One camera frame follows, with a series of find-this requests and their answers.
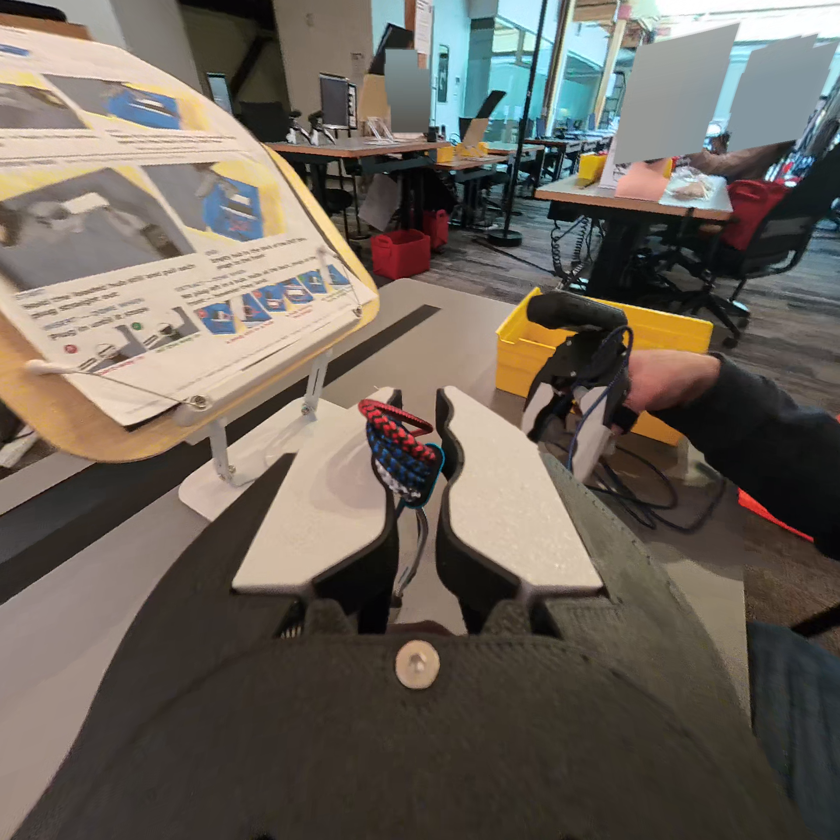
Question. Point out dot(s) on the printed instruction sheet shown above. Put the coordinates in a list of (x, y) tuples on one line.
[(131, 236)]

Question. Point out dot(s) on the red plastic tub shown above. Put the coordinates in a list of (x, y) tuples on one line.
[(400, 253)]

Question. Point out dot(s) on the yellow plastic bin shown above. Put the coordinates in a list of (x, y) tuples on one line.
[(515, 348), (592, 167)]

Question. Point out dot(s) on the person's right hand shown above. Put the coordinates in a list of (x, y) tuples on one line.
[(670, 381)]

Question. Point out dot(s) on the person's right forearm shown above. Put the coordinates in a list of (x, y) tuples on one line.
[(761, 446)]

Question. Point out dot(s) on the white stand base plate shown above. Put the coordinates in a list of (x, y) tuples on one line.
[(269, 453)]

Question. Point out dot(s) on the person's legs in jeans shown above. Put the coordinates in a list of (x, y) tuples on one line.
[(801, 709)]

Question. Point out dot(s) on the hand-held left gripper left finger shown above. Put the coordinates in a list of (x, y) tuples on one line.
[(309, 525)]

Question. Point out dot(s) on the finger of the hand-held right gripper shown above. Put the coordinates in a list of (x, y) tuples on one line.
[(593, 420), (545, 407)]

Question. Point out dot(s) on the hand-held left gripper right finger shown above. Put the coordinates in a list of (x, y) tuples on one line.
[(519, 525)]

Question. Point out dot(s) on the long wooden desk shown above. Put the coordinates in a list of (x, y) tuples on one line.
[(355, 151)]

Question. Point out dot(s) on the black chair with red jacket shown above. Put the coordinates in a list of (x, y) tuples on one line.
[(768, 223)]

